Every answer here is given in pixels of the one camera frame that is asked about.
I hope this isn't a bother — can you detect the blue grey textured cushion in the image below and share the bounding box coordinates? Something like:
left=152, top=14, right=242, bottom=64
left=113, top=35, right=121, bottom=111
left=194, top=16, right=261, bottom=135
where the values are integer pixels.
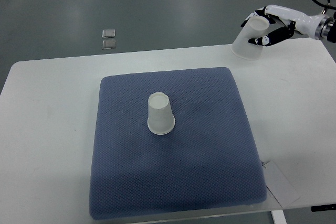
left=89, top=67, right=267, bottom=220

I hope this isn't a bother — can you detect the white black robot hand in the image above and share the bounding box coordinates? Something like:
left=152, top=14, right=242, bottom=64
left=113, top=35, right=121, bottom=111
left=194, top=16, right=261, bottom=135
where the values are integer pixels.
left=241, top=5, right=331, bottom=47

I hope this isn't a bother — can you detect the white table leg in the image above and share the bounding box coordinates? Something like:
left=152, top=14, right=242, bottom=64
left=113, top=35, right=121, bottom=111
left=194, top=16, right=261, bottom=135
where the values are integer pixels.
left=271, top=210, right=287, bottom=224

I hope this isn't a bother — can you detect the metal floor plate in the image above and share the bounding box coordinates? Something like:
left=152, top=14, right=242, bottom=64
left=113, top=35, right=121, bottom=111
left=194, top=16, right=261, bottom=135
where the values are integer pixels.
left=102, top=28, right=116, bottom=38
left=102, top=39, right=116, bottom=50

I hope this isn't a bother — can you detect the upper metal floor plate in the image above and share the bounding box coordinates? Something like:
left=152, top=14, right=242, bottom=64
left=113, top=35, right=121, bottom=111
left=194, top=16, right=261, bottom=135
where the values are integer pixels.
left=102, top=28, right=116, bottom=38

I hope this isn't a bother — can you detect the black table control panel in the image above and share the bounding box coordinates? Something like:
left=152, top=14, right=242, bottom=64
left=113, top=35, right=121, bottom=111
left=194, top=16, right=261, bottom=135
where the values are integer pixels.
left=311, top=204, right=336, bottom=212

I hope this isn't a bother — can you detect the white paper cup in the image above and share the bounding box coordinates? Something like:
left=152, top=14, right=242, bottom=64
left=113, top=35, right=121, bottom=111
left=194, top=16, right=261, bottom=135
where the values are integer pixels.
left=147, top=92, right=175, bottom=135
left=230, top=16, right=270, bottom=60

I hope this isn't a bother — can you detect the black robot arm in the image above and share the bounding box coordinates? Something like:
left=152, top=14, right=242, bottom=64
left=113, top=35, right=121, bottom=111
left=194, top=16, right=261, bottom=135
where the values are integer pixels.
left=322, top=13, right=335, bottom=44

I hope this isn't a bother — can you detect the white paper tag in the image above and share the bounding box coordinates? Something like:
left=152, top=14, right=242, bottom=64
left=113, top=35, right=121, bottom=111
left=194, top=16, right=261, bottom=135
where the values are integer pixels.
left=262, top=161, right=300, bottom=208

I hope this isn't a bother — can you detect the lower metal floor plate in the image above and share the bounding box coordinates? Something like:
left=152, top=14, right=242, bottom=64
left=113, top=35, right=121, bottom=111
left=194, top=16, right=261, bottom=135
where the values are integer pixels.
left=102, top=39, right=116, bottom=50

